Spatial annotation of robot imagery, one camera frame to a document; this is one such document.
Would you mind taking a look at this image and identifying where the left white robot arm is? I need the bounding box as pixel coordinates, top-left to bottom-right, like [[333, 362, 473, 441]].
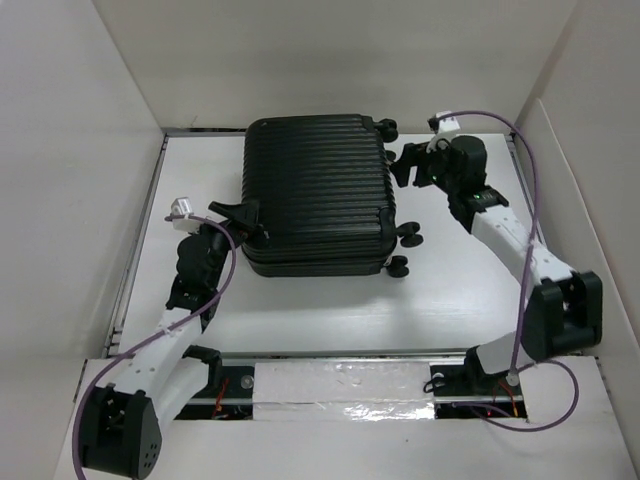
[[71, 197, 261, 479]]

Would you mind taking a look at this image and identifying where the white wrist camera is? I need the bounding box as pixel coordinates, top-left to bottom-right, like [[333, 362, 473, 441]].
[[428, 111, 461, 143], [165, 197, 201, 233]]

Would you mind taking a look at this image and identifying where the silver mounting rail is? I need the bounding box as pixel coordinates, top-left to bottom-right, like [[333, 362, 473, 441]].
[[178, 356, 527, 421]]

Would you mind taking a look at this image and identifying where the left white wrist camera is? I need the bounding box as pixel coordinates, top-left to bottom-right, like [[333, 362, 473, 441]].
[[165, 197, 201, 233]]

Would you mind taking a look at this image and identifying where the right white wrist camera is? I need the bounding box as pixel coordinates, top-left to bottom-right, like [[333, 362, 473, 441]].
[[428, 111, 461, 143]]

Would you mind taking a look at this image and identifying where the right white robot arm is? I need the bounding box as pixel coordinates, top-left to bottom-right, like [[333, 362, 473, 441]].
[[390, 135, 603, 393]]

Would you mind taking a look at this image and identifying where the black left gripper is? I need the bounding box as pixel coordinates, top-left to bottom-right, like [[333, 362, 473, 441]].
[[188, 200, 257, 289]]

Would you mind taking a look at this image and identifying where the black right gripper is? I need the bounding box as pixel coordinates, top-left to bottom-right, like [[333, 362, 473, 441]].
[[388, 136, 460, 196]]

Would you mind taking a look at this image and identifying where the black hard-shell suitcase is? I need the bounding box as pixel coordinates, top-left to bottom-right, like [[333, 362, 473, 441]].
[[241, 114, 422, 279]]

